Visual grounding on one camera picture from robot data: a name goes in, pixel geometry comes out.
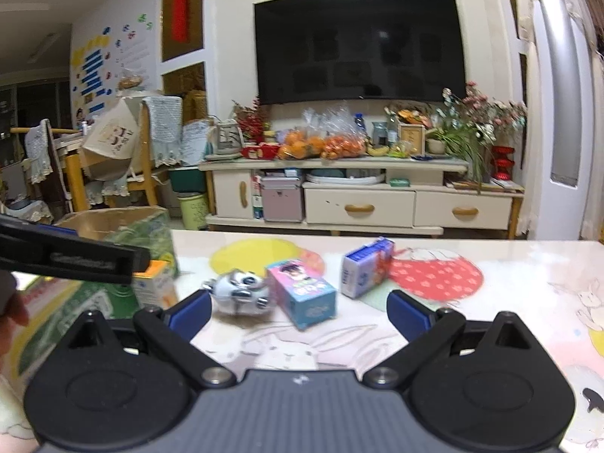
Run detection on white standing air conditioner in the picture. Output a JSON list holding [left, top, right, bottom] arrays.
[[512, 0, 604, 242]]

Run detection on panda mascot toy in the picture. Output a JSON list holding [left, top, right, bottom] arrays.
[[202, 269, 273, 317]]

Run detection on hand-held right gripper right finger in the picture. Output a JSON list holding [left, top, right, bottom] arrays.
[[363, 290, 543, 388]]

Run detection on green waste bin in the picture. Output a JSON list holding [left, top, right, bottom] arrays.
[[177, 192, 210, 231]]

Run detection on cream TV cabinet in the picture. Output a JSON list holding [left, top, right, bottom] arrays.
[[198, 153, 525, 240]]

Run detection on wooden chair with lace cover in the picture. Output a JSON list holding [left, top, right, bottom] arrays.
[[8, 118, 82, 226], [65, 96, 186, 211]]

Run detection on red vase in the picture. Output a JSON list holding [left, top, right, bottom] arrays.
[[491, 145, 516, 181]]

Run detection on white electric kettle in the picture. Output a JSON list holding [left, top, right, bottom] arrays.
[[206, 120, 245, 159]]

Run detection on bag of oranges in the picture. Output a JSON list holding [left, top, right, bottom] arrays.
[[277, 125, 327, 160], [321, 129, 369, 160]]

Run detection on gold picture frame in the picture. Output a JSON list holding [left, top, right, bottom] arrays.
[[397, 123, 428, 156]]

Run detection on large green cardboard box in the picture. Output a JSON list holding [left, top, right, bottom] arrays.
[[54, 205, 181, 327]]

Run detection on blue barcode box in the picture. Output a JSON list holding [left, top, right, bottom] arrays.
[[342, 237, 396, 299]]

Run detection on red Chinese knot decoration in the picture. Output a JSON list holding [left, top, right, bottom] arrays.
[[156, 0, 207, 44]]

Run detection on black flat television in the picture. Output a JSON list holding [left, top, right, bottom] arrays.
[[253, 0, 467, 106]]

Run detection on red berry bouquet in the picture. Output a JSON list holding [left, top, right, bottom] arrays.
[[233, 97, 273, 145]]

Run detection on pink storage box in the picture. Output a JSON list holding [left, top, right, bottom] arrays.
[[260, 177, 304, 223]]

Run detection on person's left hand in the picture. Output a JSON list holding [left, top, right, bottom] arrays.
[[0, 271, 30, 357]]

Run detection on small orange white box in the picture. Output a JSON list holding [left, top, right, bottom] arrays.
[[132, 259, 179, 311]]

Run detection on beige tote bag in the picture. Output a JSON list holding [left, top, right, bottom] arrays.
[[79, 99, 148, 183]]

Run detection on red gift box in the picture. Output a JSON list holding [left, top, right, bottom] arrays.
[[241, 143, 279, 160]]

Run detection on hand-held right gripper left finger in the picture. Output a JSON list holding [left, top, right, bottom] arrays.
[[59, 288, 237, 388]]

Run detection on potted spider plant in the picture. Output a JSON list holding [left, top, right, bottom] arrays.
[[425, 125, 497, 195]]

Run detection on colourful wall stickers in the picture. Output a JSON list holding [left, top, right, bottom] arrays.
[[70, 13, 157, 121]]

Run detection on pink artificial flowers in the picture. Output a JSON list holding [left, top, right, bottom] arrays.
[[442, 80, 528, 148]]

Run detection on printed table cover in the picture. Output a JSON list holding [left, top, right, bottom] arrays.
[[0, 229, 604, 453]]

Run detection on pink blue cartoon box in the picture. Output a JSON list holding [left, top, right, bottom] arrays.
[[265, 259, 339, 332]]

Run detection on white round tray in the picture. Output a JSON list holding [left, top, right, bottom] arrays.
[[304, 169, 386, 186]]

